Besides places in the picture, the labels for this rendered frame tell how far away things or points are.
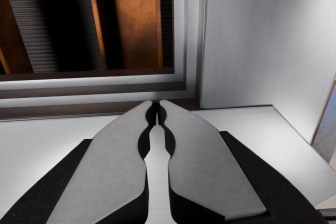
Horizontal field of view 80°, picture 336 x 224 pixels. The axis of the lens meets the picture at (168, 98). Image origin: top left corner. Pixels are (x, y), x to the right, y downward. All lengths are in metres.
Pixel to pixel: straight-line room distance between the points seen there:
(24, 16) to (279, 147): 0.48
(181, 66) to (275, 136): 0.09
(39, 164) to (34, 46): 0.36
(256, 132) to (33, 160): 0.17
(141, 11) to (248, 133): 0.22
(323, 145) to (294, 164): 0.33
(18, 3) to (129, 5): 0.26
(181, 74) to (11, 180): 0.16
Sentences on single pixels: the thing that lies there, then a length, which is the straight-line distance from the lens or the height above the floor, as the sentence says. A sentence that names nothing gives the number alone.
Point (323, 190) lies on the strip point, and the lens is 0.25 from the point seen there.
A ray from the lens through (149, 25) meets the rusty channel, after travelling 0.31.
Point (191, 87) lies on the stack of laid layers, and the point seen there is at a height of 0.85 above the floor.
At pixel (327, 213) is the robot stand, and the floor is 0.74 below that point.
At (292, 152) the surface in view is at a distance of 0.19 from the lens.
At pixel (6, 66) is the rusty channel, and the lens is 0.33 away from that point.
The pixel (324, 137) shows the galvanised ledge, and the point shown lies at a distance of 0.52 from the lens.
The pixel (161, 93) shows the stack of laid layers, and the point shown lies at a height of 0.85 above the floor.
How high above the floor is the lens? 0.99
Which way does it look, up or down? 63 degrees down
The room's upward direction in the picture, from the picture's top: 172 degrees clockwise
